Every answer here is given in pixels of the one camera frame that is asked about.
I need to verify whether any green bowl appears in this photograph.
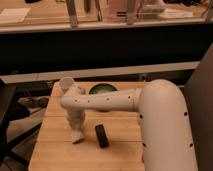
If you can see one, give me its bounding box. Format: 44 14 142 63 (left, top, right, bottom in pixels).
89 83 116 94

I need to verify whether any white paper sheet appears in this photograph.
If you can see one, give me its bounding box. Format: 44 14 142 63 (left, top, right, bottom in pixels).
0 8 30 24

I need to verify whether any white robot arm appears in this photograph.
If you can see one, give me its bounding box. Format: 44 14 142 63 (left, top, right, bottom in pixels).
59 77 198 171

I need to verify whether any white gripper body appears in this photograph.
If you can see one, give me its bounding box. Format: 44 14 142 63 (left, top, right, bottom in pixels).
67 111 85 130

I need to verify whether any white cup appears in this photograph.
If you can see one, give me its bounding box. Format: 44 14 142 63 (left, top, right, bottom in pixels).
59 77 74 91

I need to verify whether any black cylindrical object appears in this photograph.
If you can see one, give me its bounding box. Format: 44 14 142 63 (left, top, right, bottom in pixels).
95 124 109 148

